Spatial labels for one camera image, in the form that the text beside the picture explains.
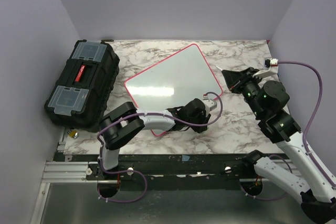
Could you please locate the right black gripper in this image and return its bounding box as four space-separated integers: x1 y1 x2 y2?
223 66 264 118

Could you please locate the pink-framed whiteboard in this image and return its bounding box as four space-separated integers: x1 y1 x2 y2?
124 43 224 137

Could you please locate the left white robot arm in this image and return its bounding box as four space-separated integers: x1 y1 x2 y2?
97 98 217 179

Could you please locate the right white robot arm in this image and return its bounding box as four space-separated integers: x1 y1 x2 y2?
222 64 335 223

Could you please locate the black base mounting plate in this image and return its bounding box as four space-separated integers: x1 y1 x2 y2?
54 153 264 195

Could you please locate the black plastic toolbox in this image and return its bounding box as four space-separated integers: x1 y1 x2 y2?
44 40 120 133

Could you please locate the yellow connector block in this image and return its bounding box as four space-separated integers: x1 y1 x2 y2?
67 129 78 139

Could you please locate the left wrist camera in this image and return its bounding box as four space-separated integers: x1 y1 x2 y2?
202 95 217 113

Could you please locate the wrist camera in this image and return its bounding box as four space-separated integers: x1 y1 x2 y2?
202 95 217 113
253 58 279 79

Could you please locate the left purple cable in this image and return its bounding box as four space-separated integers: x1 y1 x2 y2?
96 91 224 204

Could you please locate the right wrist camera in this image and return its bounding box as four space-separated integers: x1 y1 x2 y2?
253 58 279 79

